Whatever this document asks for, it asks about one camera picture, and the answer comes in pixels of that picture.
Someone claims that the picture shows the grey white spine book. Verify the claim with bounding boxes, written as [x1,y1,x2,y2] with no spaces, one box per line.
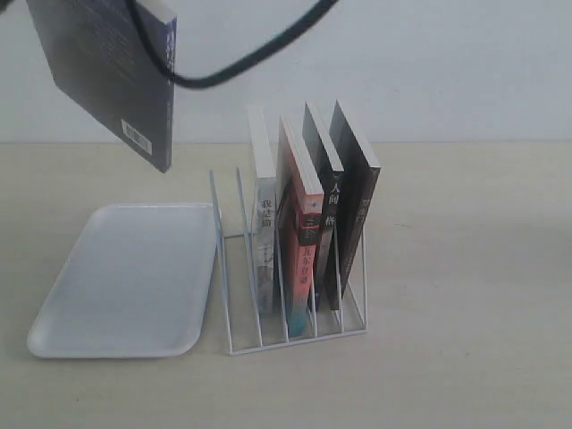
[247,105,276,315]

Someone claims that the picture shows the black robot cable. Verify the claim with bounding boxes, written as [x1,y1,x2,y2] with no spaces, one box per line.
[122,0,343,93]

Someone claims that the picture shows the white wire book rack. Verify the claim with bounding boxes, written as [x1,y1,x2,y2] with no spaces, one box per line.
[209,169,368,356]

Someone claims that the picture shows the white plastic tray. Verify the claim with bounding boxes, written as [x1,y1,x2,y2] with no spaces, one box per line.
[27,203,217,359]

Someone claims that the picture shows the red teal spine book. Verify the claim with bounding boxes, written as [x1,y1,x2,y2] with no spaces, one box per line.
[278,116,324,338]

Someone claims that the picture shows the black book white characters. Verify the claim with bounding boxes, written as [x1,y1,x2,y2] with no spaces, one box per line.
[302,101,344,310]

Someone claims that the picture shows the blue moon cover book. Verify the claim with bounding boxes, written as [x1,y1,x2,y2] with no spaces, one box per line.
[27,0,174,172]

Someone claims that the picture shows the dark brown book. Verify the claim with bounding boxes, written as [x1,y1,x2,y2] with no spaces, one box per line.
[325,99,381,310]

